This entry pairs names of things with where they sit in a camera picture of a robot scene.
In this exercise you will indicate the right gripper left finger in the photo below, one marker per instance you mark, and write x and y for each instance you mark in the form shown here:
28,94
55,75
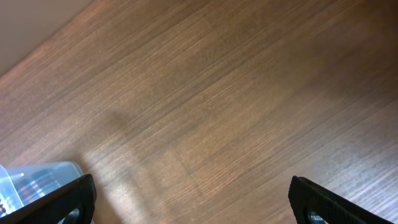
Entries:
72,203

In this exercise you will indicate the plaid shirt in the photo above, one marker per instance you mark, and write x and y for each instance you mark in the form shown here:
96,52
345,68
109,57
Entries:
20,190

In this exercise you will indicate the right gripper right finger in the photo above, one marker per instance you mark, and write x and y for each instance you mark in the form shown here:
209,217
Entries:
312,203

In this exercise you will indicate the clear plastic storage bin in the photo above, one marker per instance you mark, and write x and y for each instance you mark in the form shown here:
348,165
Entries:
64,172

